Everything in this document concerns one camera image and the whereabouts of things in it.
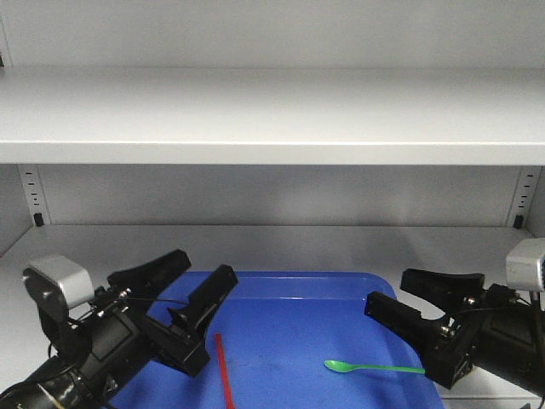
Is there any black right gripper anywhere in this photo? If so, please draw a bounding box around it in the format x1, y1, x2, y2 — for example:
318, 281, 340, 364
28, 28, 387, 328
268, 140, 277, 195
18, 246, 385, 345
364, 268, 544, 390

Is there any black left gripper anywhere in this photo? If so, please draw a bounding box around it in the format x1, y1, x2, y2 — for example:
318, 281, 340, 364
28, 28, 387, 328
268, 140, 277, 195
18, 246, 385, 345
72, 250, 238, 396

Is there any green plastic spoon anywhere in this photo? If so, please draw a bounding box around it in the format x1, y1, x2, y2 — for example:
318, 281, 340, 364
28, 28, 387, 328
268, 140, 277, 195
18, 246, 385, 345
324, 360, 426, 375

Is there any red plastic spoon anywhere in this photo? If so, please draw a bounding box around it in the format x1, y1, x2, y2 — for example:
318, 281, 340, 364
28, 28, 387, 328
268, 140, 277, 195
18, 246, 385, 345
215, 333, 236, 409

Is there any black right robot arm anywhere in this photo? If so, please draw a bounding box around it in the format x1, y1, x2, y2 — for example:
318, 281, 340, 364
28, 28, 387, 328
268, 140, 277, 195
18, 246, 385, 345
364, 268, 544, 396

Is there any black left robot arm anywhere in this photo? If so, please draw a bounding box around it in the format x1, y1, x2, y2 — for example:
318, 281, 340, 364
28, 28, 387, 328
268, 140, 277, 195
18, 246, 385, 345
1, 250, 238, 408

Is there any blue plastic tray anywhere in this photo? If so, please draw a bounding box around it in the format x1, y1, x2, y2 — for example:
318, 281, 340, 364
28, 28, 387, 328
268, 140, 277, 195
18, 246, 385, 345
112, 272, 443, 408

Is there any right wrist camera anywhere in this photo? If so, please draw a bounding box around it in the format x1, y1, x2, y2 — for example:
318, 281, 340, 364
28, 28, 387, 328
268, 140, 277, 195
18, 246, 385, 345
506, 238, 544, 292

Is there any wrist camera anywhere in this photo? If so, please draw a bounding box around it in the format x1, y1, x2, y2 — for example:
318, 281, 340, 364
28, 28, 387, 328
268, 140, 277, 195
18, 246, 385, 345
506, 238, 544, 292
22, 255, 95, 360

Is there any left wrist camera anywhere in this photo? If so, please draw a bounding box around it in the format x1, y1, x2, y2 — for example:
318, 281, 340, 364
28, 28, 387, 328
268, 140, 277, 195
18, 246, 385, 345
22, 255, 95, 360

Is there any white wall cabinet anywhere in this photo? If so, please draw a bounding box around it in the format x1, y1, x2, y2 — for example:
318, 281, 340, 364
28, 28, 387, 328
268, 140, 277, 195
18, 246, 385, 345
1, 1, 544, 387

